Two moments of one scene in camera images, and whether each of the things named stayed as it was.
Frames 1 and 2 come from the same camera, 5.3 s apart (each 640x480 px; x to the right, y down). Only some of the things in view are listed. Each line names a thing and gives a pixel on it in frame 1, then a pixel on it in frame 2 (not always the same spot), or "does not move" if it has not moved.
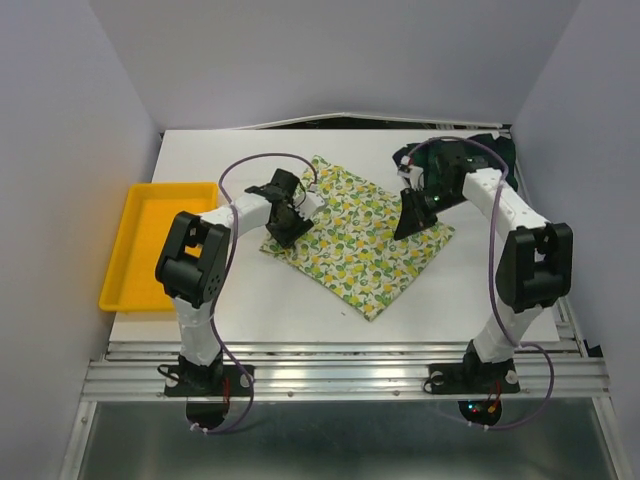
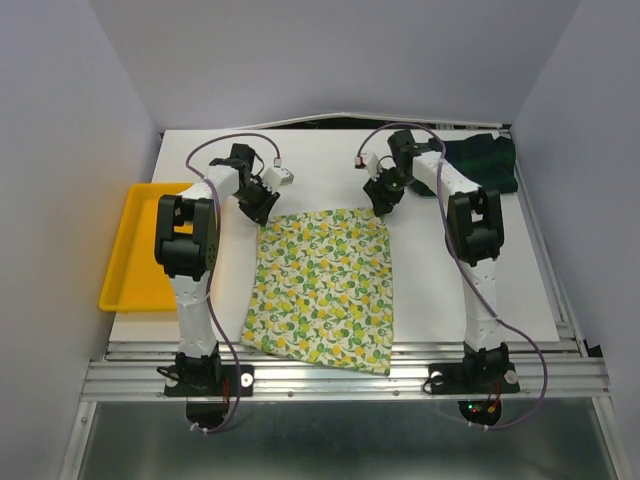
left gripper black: (300, 227) -> (261, 212)
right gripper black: (412, 215) -> (381, 198)
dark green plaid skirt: (447, 161) does not move
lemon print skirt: (350, 251) -> (323, 291)
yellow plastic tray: (132, 282) does not move
